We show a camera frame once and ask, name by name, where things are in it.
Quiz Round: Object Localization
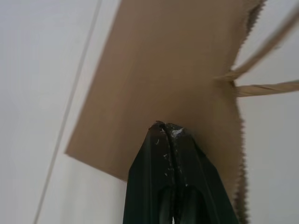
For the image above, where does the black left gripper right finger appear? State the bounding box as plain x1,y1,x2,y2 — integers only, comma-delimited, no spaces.
163,121,239,224

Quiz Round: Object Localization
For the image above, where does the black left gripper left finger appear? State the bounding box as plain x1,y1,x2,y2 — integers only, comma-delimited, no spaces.
124,120,176,224

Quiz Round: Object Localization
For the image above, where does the brown paper bag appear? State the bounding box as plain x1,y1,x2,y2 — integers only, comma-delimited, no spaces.
64,0,299,224

